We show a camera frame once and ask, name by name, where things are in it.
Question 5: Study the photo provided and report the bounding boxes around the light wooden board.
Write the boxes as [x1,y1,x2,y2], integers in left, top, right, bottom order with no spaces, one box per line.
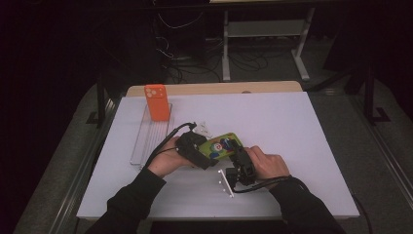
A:
[126,81,304,98]

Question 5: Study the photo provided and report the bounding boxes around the tangle of floor cables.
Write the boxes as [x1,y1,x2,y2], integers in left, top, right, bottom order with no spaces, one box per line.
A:
[155,13,293,84]

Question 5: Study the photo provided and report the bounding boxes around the metal table rail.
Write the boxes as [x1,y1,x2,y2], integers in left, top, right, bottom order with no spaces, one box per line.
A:
[349,94,413,209]
[48,97,121,234]

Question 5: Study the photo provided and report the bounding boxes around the clear plastic tray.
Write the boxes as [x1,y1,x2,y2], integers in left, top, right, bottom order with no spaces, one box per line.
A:
[130,102,175,170]

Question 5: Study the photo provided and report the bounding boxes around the person's left hand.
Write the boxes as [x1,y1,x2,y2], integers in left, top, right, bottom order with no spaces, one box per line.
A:
[147,136,194,178]

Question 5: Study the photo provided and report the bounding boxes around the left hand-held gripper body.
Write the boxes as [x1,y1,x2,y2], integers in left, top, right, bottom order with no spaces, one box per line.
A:
[174,121,213,171]

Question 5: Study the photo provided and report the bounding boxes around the orange phone case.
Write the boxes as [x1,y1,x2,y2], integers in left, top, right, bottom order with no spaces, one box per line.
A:
[144,84,170,123]

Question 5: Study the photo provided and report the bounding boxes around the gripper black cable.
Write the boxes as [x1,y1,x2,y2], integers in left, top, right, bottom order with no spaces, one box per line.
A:
[144,121,198,170]
[233,175,374,234]

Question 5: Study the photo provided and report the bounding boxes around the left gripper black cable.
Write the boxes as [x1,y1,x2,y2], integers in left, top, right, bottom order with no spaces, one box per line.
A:
[144,121,198,170]

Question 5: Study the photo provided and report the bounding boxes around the person's right hand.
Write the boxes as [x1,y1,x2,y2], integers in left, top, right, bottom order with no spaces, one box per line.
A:
[244,145,291,182]

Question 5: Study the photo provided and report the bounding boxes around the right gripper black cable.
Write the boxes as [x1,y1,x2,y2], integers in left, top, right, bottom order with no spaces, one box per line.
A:
[233,175,374,234]

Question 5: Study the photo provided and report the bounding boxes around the white metal desk frame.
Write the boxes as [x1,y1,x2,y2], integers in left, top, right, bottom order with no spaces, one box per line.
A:
[221,7,316,82]

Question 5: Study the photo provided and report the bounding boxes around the black metal stand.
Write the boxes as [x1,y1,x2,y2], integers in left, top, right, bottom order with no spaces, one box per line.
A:
[363,61,392,126]
[86,72,110,129]

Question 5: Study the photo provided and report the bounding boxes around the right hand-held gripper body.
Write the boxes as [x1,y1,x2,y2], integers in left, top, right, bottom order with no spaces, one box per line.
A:
[217,147,258,198]

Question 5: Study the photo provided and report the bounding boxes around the green cartoon phone case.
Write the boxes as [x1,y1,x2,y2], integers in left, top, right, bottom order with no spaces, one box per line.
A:
[198,132,245,163]

